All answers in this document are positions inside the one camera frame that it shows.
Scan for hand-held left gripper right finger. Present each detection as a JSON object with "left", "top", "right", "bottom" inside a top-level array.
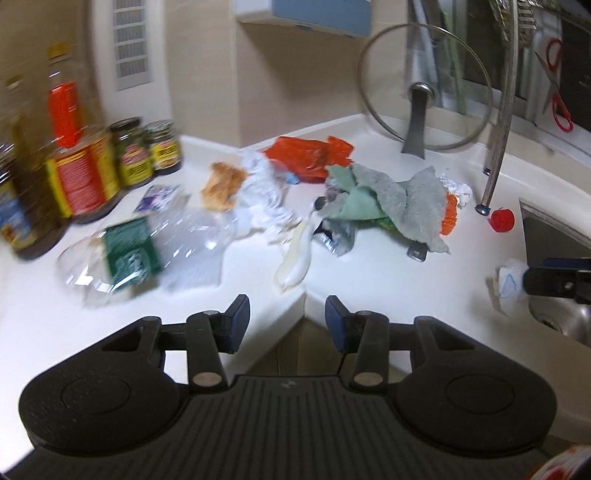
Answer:
[{"left": 324, "top": 295, "right": 476, "bottom": 393}]

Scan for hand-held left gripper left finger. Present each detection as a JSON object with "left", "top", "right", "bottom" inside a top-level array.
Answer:
[{"left": 99, "top": 294, "right": 252, "bottom": 393}]

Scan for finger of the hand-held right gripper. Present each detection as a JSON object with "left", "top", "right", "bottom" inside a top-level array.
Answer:
[
  {"left": 524, "top": 267, "right": 591, "bottom": 305},
  {"left": 541, "top": 257, "right": 591, "bottom": 273}
]

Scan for white tissue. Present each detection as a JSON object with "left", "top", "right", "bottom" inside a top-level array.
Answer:
[{"left": 496, "top": 258, "right": 529, "bottom": 317}]

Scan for cream plastic wrapper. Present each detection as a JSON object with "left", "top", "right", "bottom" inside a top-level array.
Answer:
[{"left": 274, "top": 196, "right": 324, "bottom": 291}]

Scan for silver foil packet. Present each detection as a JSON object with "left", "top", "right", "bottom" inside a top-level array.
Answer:
[{"left": 314, "top": 219, "right": 358, "bottom": 257}]

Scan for orange mesh net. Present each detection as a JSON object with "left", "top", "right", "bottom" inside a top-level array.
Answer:
[{"left": 441, "top": 193, "right": 459, "bottom": 236}]

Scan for clear plastic bottle green label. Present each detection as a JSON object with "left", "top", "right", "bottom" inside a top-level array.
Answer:
[{"left": 55, "top": 210, "right": 232, "bottom": 308}]

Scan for white paper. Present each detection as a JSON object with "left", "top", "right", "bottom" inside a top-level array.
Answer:
[{"left": 438, "top": 172, "right": 472, "bottom": 208}]

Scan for white plastic bag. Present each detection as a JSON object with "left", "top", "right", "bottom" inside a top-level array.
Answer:
[{"left": 238, "top": 152, "right": 301, "bottom": 243}]

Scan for brown plastic bag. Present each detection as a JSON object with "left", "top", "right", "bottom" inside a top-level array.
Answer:
[{"left": 201, "top": 161, "right": 250, "bottom": 213}]

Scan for orange plastic bag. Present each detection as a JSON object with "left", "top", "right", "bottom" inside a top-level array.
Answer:
[{"left": 263, "top": 136, "right": 355, "bottom": 184}]

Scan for steel sink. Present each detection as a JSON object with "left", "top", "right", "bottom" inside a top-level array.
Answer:
[{"left": 519, "top": 198, "right": 591, "bottom": 356}]

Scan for red bottle cap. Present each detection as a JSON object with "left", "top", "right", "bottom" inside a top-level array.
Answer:
[{"left": 489, "top": 208, "right": 515, "bottom": 232}]

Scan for grey green cloth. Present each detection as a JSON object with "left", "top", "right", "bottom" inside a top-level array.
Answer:
[{"left": 318, "top": 164, "right": 451, "bottom": 254}]

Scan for red scissors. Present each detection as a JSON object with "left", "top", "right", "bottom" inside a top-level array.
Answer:
[{"left": 534, "top": 39, "right": 574, "bottom": 134}]

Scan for steel faucet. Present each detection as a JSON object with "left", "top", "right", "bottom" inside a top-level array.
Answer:
[{"left": 475, "top": 0, "right": 527, "bottom": 217}]

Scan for small jar yellow label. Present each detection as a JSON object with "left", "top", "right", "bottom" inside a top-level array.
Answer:
[{"left": 145, "top": 120, "right": 183, "bottom": 175}]

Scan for red white printed cloth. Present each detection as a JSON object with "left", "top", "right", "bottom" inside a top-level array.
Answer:
[{"left": 526, "top": 445, "right": 591, "bottom": 480}]

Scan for small sauce jar left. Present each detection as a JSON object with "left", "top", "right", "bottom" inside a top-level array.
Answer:
[{"left": 108, "top": 117, "right": 155, "bottom": 188}]

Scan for glass pot lid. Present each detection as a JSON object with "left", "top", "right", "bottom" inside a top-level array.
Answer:
[{"left": 358, "top": 21, "right": 502, "bottom": 160}]

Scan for dark glass bottle blue label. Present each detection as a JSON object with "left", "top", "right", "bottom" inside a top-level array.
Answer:
[{"left": 0, "top": 76, "right": 70, "bottom": 261}]

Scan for grey metal board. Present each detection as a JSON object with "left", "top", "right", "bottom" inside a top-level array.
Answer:
[{"left": 406, "top": 0, "right": 462, "bottom": 112}]

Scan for oil bottle red label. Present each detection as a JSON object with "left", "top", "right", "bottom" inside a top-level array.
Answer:
[{"left": 44, "top": 44, "right": 100, "bottom": 149}]

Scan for blue white range hood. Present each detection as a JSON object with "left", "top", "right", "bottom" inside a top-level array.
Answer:
[{"left": 233, "top": 0, "right": 374, "bottom": 37}]

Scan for metal wire rack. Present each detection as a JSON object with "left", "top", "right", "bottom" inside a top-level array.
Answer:
[{"left": 489, "top": 0, "right": 536, "bottom": 47}]

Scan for white wall vent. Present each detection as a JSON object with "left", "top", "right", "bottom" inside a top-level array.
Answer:
[{"left": 112, "top": 0, "right": 154, "bottom": 90}]

